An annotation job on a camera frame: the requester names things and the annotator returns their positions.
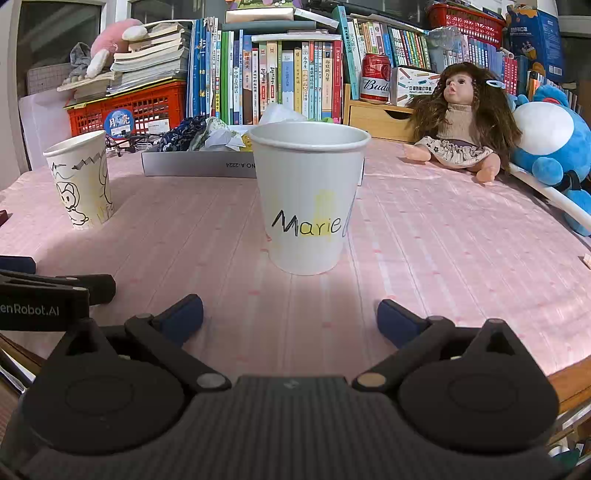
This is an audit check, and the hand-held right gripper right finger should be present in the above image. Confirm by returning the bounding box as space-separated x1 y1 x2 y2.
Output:
352 299 518 393

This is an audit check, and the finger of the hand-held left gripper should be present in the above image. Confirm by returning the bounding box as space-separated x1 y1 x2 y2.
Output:
0 256 36 275
0 270 116 305

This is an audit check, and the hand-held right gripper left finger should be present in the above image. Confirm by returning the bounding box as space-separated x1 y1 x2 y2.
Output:
65 294 232 393

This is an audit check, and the silver cardboard box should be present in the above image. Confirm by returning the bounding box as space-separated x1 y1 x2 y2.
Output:
141 124 366 186

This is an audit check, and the white paper cup with writing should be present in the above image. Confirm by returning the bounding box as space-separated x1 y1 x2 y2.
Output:
249 121 371 276

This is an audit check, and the dark blue patterned cloth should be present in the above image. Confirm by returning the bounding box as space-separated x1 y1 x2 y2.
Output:
157 115 208 152

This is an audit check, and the white paper cup with drawing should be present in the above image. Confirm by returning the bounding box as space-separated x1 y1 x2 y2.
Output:
43 130 115 230

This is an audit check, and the white board panel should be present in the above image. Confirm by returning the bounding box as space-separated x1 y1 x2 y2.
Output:
18 90 72 172

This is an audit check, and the black model bicycle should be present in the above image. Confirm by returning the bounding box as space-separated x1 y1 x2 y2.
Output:
105 131 162 155

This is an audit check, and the red plastic crate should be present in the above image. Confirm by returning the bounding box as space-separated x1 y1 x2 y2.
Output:
65 79 189 138

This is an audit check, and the white floral cloth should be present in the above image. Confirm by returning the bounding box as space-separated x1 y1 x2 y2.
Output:
189 116 232 151

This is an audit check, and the wooden drawer box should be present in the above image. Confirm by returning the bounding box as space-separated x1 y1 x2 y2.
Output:
342 83 419 143

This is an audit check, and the brown-haired doll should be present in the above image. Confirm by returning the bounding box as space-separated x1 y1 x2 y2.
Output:
404 62 522 185

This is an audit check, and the blue plush toy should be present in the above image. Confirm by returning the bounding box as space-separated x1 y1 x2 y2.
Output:
505 83 591 237

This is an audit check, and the stack of worn books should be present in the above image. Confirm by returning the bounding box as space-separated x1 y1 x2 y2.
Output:
58 22 191 104

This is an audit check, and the white printed carton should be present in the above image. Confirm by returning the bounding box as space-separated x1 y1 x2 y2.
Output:
390 66 441 108

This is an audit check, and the red beer can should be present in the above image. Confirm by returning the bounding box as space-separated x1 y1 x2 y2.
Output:
359 53 392 104

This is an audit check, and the pink plush toy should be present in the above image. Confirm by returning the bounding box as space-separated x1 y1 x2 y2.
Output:
85 18 148 79

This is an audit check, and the row of upright books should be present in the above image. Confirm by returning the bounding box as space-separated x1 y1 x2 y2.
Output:
187 17 345 126

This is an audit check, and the row of red blue workbooks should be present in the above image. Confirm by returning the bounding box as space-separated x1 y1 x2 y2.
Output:
443 34 520 100

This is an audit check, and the row of slim colourful books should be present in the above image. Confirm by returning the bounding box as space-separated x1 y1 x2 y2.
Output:
332 6 432 100

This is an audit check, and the clear plastic bag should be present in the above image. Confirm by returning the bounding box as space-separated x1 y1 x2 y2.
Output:
427 26 469 61

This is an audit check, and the red mesh basket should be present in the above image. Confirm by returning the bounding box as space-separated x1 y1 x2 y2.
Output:
426 4 507 47

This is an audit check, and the pile of flat notebooks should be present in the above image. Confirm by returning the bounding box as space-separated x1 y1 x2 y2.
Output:
224 7 342 44

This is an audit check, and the blue printed carton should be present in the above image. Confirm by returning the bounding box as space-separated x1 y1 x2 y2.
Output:
505 7 566 84

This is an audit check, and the colourful picture box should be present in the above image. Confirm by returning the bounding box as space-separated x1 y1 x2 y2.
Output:
226 0 296 11

